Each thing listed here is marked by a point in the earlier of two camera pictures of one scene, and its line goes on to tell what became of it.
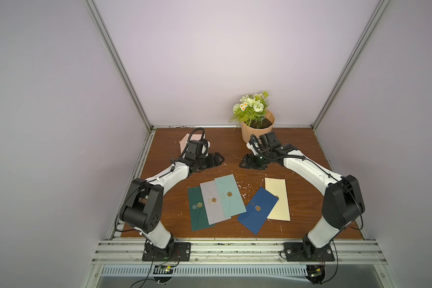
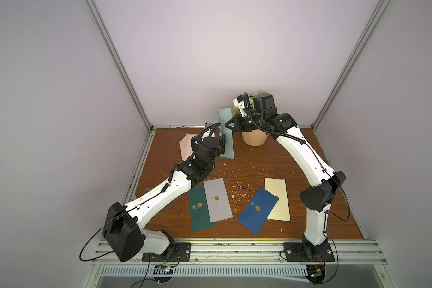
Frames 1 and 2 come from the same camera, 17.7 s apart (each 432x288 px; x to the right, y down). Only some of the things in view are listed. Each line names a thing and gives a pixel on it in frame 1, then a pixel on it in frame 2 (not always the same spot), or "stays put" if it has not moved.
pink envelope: [183, 141] stays put
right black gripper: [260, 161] → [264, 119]
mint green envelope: [231, 194] → [224, 115]
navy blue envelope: [258, 210] stays put
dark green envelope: [198, 214] stays put
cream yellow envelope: [278, 187] stays put
